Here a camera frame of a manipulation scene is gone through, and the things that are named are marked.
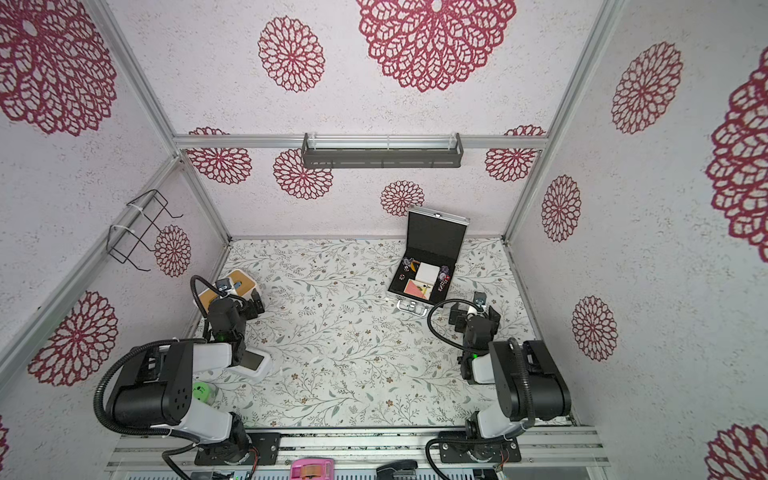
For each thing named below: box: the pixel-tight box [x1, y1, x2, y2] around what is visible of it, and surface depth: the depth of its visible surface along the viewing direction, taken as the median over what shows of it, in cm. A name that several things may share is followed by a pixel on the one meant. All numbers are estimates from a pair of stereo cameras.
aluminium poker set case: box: [388, 206, 470, 316], surface depth 105 cm
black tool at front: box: [376, 459, 418, 480], surface depth 71 cm
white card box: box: [415, 262, 441, 285], surface depth 108 cm
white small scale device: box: [226, 347, 272, 381], surface depth 85 cm
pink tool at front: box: [290, 458, 335, 480], surface depth 69 cm
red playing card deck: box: [404, 278, 433, 300], surface depth 105 cm
